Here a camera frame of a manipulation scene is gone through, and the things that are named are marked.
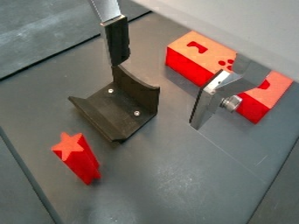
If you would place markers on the red shape sorting board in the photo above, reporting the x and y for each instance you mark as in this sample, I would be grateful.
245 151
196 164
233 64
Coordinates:
196 57

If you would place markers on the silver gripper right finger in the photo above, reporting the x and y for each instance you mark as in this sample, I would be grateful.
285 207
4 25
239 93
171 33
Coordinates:
219 93

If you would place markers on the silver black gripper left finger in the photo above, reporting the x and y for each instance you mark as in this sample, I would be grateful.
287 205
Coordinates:
113 29

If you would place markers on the black curved holder stand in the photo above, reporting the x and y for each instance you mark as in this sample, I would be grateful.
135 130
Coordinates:
121 107

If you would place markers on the red star-shaped peg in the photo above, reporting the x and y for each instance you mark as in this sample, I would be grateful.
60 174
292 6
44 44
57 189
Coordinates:
76 155

